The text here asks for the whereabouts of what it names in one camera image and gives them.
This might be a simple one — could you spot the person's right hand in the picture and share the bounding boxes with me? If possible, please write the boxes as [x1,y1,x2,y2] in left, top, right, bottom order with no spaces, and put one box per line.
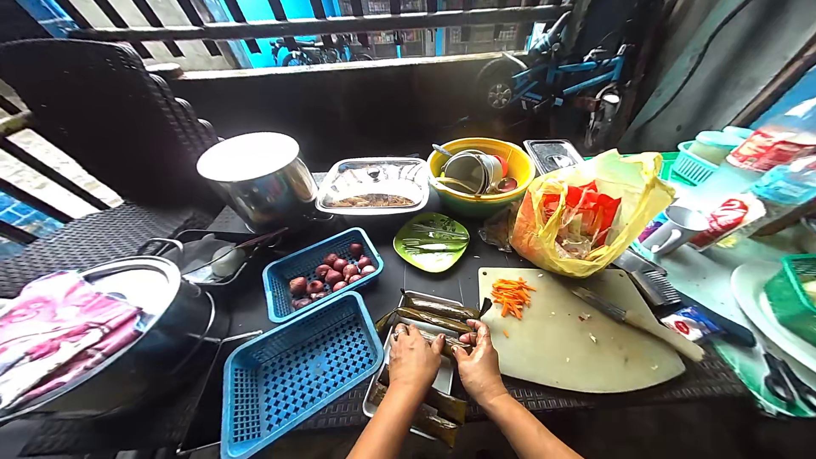
[451,319,509,406]

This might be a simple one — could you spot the person's left hand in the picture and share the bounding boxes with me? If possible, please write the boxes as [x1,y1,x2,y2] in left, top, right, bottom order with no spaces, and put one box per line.
[388,323,446,391]

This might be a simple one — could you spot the leaf-wrapped roll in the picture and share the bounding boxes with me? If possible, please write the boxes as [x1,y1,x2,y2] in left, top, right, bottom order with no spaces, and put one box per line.
[414,324,476,358]
[376,297,493,335]
[368,384,459,448]
[379,370,468,425]
[400,290,482,320]

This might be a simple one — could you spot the person's left forearm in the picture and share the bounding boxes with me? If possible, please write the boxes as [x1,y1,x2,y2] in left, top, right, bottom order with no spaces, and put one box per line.
[346,382,429,459]

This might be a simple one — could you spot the person's right forearm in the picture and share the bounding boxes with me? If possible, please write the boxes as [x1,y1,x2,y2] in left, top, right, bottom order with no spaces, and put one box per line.
[482,392,585,459]

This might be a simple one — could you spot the white rectangular tray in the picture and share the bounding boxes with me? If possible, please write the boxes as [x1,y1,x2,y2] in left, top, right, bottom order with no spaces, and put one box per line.
[362,291,466,441]

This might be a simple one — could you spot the pile of carrot strips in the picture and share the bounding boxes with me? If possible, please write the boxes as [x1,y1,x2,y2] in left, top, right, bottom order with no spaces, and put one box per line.
[491,277,538,320]

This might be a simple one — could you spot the black table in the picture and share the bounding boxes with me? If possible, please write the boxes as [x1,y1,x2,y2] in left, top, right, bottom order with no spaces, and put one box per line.
[38,153,753,456]

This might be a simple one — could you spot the whitish cutting board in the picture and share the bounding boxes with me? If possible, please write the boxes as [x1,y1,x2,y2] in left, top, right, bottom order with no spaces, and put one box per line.
[478,267,687,394]

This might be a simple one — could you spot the green plate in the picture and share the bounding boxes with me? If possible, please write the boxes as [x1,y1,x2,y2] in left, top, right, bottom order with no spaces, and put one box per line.
[393,212,470,274]

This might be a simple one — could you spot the pile of red onions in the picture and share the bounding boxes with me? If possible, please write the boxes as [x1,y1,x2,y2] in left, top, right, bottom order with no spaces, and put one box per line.
[289,242,377,311]

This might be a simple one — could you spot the small crumpled plastic bag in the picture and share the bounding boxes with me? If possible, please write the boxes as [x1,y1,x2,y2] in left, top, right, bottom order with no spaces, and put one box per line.
[478,201,522,253]

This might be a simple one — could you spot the blue plastic basket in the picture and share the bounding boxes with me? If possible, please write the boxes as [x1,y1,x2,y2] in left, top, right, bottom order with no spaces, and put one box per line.
[263,227,385,324]
[221,291,385,459]

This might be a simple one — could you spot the green plastic basin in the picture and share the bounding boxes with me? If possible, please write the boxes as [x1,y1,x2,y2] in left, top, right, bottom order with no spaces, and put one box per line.
[431,185,530,220]

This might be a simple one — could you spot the yellow plastic bag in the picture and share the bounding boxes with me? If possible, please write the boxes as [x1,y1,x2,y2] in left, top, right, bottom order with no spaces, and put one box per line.
[509,149,675,279]

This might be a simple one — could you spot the rectangular dish with food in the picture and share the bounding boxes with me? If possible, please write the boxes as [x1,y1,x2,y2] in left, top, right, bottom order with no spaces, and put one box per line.
[315,157,431,215]

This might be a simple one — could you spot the metal mug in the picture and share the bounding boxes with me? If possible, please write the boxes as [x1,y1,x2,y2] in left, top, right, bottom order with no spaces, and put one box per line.
[442,149,504,195]

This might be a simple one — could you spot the clear lid with knob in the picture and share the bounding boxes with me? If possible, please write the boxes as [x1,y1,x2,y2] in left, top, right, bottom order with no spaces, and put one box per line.
[323,158,427,200]

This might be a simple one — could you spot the red plastic packet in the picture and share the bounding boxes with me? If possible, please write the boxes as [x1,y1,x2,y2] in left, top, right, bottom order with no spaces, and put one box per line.
[542,180,622,251]

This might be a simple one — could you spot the yellow plastic basin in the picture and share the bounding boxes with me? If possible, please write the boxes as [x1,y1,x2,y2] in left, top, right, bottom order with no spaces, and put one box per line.
[428,138,537,204]

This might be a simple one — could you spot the tall stainless steel pot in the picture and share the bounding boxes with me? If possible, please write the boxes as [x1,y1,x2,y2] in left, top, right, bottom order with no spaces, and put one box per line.
[195,132,319,234]

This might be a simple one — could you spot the blue and white packet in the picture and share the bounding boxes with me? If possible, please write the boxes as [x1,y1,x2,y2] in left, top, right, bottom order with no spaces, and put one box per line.
[660,306,723,343]

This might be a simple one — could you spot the clear plastic bag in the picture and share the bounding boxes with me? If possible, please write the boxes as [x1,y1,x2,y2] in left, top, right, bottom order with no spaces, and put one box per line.
[163,233,247,282]

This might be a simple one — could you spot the white mug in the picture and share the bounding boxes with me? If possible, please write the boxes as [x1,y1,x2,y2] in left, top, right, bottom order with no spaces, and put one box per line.
[641,204,710,256]

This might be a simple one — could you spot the large pot with lid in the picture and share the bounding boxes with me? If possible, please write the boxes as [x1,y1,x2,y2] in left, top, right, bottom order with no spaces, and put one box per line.
[0,238,218,425]

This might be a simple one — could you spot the blue bicycle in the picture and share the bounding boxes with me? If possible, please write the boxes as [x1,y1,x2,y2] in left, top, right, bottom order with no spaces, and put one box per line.
[477,11,629,154]

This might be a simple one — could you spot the turquoise plastic basket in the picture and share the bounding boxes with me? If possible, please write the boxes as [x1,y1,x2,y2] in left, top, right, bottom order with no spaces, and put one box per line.
[672,140,720,186]

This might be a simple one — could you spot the plastic bottle with red label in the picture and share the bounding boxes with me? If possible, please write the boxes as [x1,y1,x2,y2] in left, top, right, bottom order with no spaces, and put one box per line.
[720,97,816,174]
[688,164,816,251]

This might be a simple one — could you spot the white plate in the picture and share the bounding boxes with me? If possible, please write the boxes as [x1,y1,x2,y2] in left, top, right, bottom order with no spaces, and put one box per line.
[730,261,816,372]

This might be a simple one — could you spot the motorcycle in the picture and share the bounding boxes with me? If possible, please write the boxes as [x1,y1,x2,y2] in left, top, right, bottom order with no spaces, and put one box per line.
[270,36,374,67]

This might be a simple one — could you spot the white tub with lid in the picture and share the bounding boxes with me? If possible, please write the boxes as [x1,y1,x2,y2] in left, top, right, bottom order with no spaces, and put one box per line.
[690,130,745,165]

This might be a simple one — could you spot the green plastic basket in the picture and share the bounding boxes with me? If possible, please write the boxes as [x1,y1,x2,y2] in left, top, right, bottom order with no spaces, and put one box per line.
[764,254,816,345]

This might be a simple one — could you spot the metal railing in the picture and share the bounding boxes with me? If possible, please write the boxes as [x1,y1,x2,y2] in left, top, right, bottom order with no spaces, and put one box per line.
[51,0,575,60]

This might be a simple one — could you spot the pink and white cloth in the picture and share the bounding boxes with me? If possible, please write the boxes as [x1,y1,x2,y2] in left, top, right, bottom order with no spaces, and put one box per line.
[0,270,144,410]

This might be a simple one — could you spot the black wicker chair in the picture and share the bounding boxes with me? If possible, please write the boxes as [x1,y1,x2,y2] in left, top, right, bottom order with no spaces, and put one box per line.
[0,39,225,299]

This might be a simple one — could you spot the knife with wooden handle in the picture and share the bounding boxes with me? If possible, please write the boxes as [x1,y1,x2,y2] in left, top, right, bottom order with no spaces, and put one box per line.
[571,286,706,362]

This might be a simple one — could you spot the black-handled scissors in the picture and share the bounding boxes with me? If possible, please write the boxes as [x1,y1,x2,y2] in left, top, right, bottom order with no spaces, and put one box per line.
[759,347,816,412]

